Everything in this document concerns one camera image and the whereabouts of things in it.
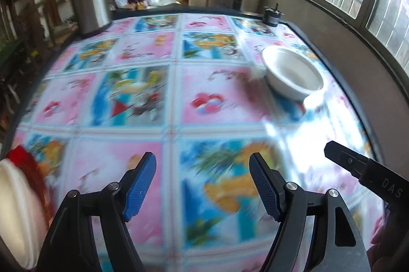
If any large cream plastic bowl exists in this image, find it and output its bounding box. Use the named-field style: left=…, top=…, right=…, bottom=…
left=1, top=159, right=47, bottom=270

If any small black motor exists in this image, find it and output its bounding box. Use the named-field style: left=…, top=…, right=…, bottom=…
left=262, top=3, right=282, bottom=27

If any large red scalloped plate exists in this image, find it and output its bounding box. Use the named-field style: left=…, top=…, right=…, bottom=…
left=6, top=145, right=55, bottom=228

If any white plastic bag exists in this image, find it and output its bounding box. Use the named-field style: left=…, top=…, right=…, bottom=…
left=114, top=0, right=129, bottom=8

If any large white paper bowl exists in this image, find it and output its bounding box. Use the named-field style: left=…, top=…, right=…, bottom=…
left=261, top=46, right=324, bottom=102

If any colourful picture tablecloth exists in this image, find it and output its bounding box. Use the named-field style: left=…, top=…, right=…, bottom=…
left=13, top=13, right=383, bottom=271

